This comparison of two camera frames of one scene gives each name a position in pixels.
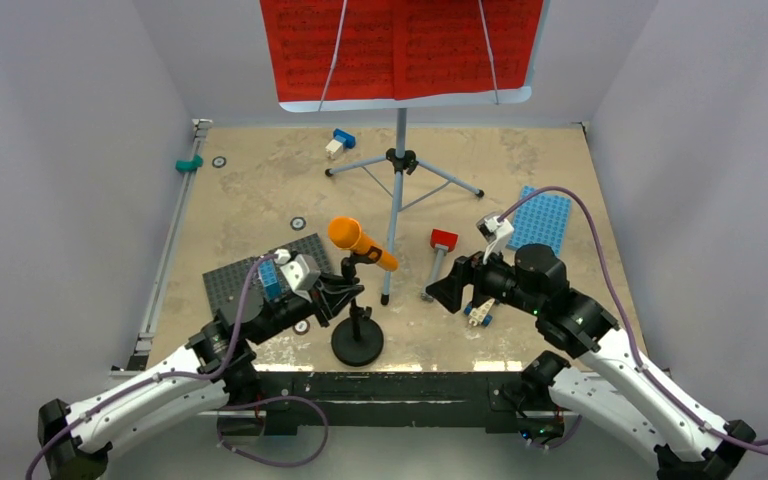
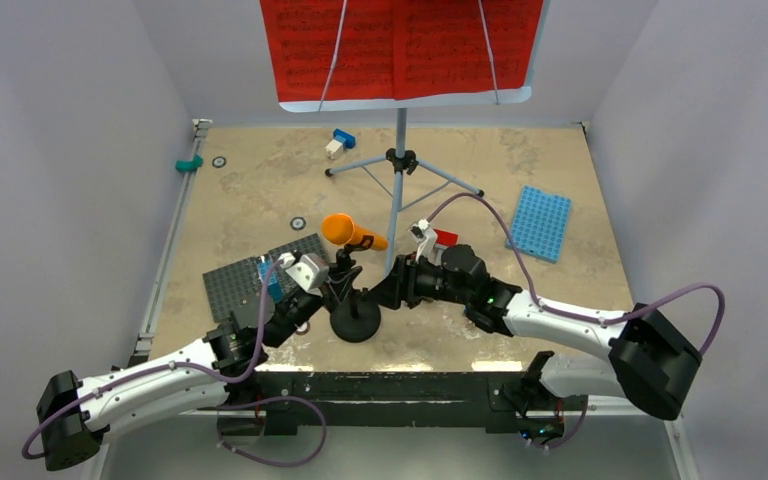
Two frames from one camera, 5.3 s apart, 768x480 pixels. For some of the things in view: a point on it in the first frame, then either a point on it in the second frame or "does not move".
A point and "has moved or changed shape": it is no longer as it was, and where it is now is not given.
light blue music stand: x=402 y=161 does not move
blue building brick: x=268 y=275 does not move
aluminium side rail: x=140 y=355 does not move
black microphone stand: x=358 y=341 has moved or changed shape
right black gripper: x=465 y=270 to x=401 y=284
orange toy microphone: x=346 y=233 has moved or changed shape
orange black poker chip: x=301 y=327 does not move
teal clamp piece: x=189 y=166 does not move
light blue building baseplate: x=542 y=219 does not move
